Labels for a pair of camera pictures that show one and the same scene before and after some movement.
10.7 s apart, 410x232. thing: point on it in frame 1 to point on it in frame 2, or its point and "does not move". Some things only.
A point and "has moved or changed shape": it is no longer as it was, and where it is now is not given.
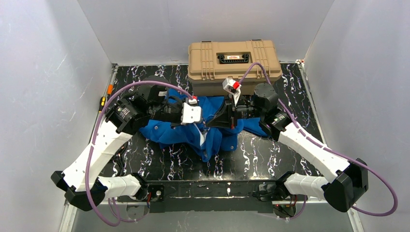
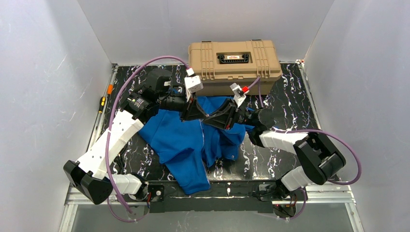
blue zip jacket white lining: x=173 y=93 has moved or changed shape
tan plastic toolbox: x=210 y=63 does not move
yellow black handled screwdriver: x=102 y=103 does not move
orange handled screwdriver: x=109 y=89 does not move
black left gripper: x=179 y=113 to x=188 y=107
